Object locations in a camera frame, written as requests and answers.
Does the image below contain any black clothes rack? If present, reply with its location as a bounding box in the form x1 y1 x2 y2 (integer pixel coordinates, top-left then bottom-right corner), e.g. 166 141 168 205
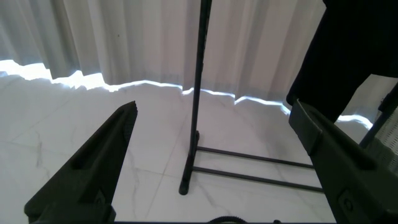
178 0 398 197

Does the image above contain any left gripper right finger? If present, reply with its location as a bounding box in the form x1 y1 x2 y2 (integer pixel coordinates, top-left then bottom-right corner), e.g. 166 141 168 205
288 98 398 224

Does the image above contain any white curtain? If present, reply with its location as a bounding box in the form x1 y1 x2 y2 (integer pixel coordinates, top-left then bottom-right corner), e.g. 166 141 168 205
0 0 398 125

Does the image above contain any black long-sleeved shirt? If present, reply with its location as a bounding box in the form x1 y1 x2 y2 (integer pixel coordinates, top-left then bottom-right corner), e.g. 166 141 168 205
285 0 398 124

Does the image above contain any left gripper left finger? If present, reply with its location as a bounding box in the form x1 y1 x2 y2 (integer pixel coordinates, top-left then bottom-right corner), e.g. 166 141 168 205
24 100 139 224

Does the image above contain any white laundry basket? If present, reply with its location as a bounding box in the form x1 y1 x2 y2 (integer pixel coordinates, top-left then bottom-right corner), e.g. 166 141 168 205
365 107 398 177

